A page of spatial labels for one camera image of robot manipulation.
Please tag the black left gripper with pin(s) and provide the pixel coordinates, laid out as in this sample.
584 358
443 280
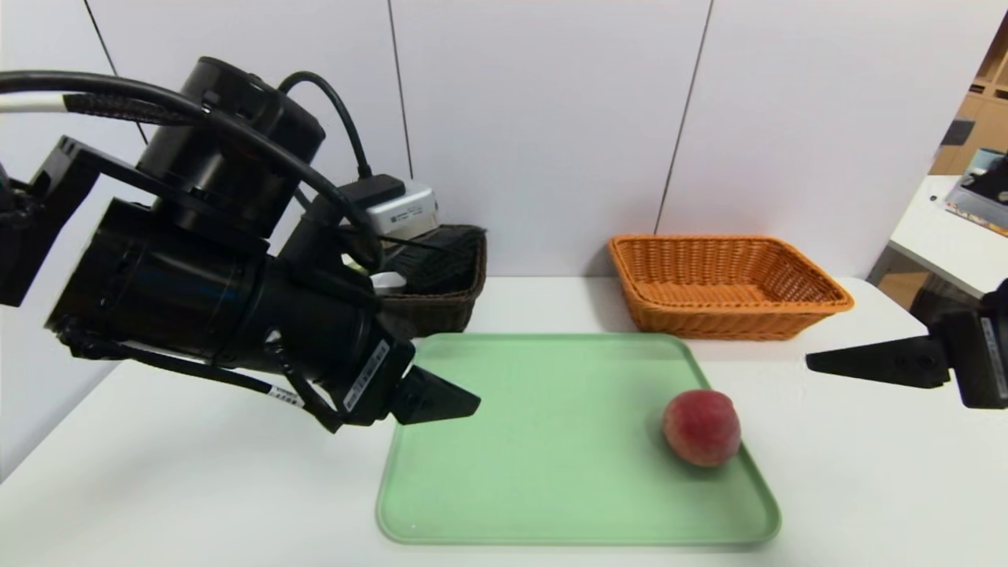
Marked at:
376 380

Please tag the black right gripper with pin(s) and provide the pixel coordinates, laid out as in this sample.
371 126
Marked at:
981 358

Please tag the white rectangular eraser box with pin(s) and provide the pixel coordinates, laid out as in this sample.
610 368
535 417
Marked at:
387 281

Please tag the red peach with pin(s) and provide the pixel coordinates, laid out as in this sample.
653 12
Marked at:
701 429

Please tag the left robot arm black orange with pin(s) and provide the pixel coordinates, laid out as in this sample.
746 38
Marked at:
173 236

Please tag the dark brown wicker basket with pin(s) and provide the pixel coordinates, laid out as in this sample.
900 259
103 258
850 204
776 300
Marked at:
441 291

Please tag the orange wicker basket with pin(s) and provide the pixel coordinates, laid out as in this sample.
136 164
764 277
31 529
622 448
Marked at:
724 272

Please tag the light green plastic tray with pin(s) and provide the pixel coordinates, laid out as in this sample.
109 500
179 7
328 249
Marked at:
551 441

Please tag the white side table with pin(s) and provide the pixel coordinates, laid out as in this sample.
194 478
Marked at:
945 236

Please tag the yellow printed box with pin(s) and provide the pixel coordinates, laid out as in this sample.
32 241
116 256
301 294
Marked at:
976 201

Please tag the wooden shelf unit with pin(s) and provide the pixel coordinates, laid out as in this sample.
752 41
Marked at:
984 110

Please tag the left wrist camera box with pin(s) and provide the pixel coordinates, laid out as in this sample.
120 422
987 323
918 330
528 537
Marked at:
398 206

